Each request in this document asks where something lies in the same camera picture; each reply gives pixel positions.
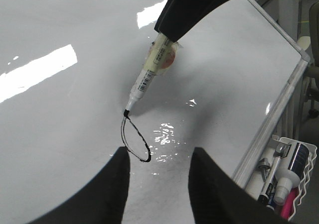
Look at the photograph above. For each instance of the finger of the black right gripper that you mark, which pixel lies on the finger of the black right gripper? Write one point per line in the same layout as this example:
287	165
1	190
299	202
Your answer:
179	16

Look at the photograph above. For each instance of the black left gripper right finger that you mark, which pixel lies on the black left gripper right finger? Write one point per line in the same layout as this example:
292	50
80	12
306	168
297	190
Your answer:
216	199

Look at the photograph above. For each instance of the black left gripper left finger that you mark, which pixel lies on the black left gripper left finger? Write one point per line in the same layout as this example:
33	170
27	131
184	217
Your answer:
101	201

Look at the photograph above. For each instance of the white black-tip whiteboard marker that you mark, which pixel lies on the white black-tip whiteboard marker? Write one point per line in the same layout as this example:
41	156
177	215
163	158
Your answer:
153	62

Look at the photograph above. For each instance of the red round magnet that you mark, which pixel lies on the red round magnet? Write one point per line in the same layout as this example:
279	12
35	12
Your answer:
169	58

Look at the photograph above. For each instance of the black and white tray marker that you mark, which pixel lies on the black and white tray marker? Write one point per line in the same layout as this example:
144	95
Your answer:
265	195

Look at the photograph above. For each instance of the silver metal bolt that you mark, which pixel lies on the silver metal bolt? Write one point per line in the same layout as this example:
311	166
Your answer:
264	166

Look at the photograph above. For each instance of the pink highlighter pen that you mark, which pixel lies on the pink highlighter pen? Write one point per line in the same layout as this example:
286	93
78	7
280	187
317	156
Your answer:
287	208

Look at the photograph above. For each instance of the white wire marker tray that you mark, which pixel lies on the white wire marker tray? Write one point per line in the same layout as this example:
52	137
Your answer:
255	183

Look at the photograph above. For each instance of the white whiteboard with aluminium frame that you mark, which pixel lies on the white whiteboard with aluminium frame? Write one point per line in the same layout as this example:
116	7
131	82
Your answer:
66	70

